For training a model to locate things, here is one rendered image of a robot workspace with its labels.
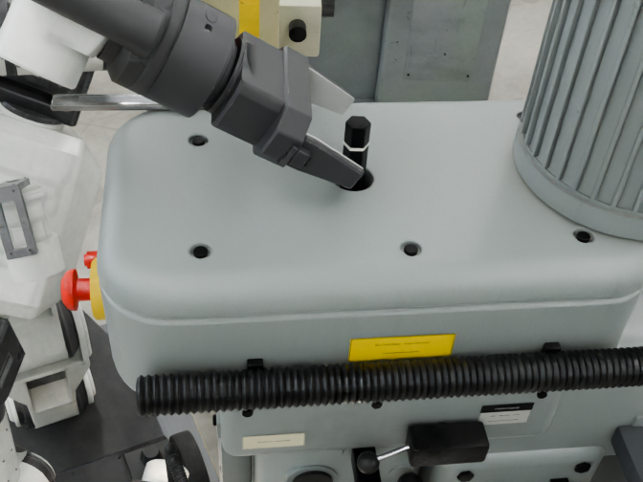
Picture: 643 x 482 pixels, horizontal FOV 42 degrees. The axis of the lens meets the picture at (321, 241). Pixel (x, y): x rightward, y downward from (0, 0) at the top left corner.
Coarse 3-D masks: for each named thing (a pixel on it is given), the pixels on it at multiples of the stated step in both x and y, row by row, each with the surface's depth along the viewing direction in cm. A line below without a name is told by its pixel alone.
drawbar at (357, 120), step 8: (352, 120) 71; (360, 120) 71; (368, 120) 71; (352, 128) 71; (360, 128) 71; (368, 128) 71; (344, 136) 72; (352, 136) 71; (360, 136) 71; (368, 136) 72; (352, 144) 72; (360, 144) 72; (344, 152) 73; (352, 152) 72; (360, 152) 72; (352, 160) 73; (360, 160) 73; (360, 184) 75
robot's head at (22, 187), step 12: (12, 180) 104; (24, 180) 102; (0, 192) 99; (12, 192) 99; (24, 192) 101; (36, 192) 102; (0, 204) 99; (24, 204) 100; (0, 216) 99; (24, 216) 100; (0, 228) 100; (24, 228) 100; (12, 252) 100; (24, 252) 100; (36, 252) 101
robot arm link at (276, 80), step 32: (192, 0) 65; (192, 32) 63; (224, 32) 65; (192, 64) 64; (224, 64) 64; (256, 64) 68; (288, 64) 70; (160, 96) 65; (192, 96) 65; (224, 96) 67; (256, 96) 66; (288, 96) 67; (224, 128) 68; (256, 128) 68; (288, 128) 66; (288, 160) 67
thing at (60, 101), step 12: (60, 96) 80; (72, 96) 80; (84, 96) 80; (96, 96) 81; (108, 96) 81; (120, 96) 81; (132, 96) 81; (60, 108) 79; (72, 108) 80; (84, 108) 80; (96, 108) 80; (108, 108) 80; (120, 108) 80; (132, 108) 80; (144, 108) 80; (156, 108) 80
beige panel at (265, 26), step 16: (208, 0) 248; (224, 0) 249; (240, 0) 249; (256, 0) 249; (272, 0) 250; (240, 16) 252; (256, 16) 253; (272, 16) 254; (240, 32) 256; (256, 32) 257; (272, 32) 258
